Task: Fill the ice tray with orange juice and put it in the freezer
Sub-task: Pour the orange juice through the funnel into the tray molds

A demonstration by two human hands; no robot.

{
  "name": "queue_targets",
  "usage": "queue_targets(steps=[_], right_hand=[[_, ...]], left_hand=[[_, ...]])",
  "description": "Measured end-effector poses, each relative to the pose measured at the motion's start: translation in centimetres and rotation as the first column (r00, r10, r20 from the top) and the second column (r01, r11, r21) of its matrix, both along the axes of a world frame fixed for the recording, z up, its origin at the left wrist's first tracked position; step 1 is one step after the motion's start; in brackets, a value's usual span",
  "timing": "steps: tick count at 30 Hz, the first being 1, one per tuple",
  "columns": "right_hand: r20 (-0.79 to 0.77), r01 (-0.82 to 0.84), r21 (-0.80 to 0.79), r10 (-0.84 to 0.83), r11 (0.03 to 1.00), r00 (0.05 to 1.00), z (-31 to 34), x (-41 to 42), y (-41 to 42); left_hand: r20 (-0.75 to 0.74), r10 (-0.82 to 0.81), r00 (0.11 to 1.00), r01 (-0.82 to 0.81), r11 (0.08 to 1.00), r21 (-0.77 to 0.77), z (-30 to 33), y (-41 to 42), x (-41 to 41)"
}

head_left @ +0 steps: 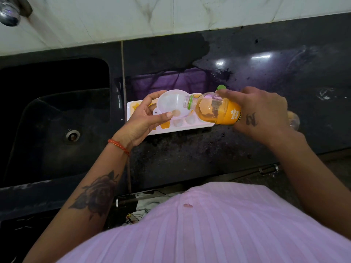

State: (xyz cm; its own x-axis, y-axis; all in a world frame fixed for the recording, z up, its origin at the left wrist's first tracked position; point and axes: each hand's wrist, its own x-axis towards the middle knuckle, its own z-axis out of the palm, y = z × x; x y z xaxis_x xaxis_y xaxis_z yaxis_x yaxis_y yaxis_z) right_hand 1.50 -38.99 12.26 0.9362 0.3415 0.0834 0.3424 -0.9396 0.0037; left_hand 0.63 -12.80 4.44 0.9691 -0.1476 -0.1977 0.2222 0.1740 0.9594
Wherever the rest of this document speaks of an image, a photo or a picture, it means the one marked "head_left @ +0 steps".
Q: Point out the person's left hand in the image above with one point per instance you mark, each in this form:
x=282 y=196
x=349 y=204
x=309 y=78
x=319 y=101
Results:
x=137 y=125

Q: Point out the person's right hand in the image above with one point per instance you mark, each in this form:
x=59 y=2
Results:
x=263 y=115

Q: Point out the white plastic funnel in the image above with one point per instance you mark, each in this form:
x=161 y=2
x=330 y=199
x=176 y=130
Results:
x=170 y=102

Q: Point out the orange juice bottle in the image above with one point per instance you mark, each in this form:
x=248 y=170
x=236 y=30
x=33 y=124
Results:
x=216 y=109

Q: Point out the green bottle cap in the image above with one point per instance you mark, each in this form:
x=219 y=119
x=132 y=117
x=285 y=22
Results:
x=221 y=87

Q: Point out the white ice cube tray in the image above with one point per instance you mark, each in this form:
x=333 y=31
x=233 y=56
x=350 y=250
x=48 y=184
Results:
x=192 y=121

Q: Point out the person's left forearm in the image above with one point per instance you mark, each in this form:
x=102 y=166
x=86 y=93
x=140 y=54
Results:
x=79 y=213

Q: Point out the person's right forearm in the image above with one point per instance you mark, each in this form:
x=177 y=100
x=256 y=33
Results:
x=320 y=175

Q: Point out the chrome sink drain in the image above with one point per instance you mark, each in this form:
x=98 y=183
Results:
x=72 y=136

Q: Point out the floral patterned cloth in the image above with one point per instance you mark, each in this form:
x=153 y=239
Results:
x=145 y=206

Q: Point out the black stone sink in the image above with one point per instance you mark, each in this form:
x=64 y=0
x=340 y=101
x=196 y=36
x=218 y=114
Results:
x=41 y=134

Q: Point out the pink striped shirt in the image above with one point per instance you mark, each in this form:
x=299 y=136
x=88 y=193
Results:
x=205 y=235

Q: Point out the chrome wall tap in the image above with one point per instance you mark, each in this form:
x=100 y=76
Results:
x=9 y=15

